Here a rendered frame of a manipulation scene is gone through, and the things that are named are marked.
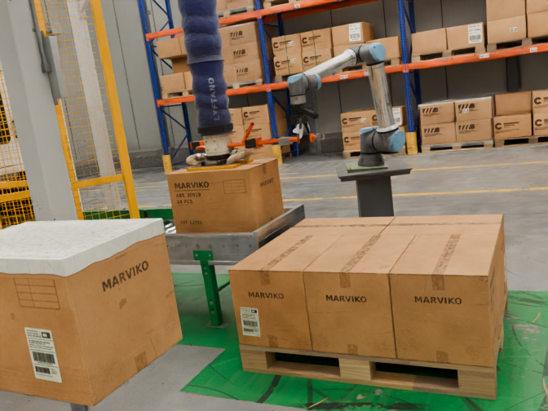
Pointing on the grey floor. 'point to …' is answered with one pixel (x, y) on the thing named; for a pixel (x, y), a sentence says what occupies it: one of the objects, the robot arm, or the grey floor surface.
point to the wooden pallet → (357, 374)
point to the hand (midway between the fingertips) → (306, 137)
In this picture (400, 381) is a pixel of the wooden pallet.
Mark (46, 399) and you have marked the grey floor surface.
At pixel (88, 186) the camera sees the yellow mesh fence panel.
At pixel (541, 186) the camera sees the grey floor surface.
